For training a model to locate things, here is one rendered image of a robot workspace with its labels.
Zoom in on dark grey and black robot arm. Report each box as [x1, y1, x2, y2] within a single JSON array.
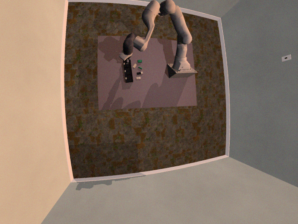
[[119, 0, 192, 71]]

